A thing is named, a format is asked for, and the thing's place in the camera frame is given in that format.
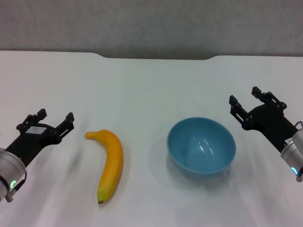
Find left arm cable with plug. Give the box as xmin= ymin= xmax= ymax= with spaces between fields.
xmin=4 ymin=169 xmax=28 ymax=203

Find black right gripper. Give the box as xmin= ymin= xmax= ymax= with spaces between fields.
xmin=229 ymin=86 xmax=301 ymax=152

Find yellow banana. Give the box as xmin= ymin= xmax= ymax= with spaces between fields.
xmin=85 ymin=129 xmax=125 ymax=204

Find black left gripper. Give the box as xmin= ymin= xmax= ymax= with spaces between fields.
xmin=5 ymin=108 xmax=75 ymax=166

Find blue bowl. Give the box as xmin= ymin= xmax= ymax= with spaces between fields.
xmin=167 ymin=116 xmax=237 ymax=180

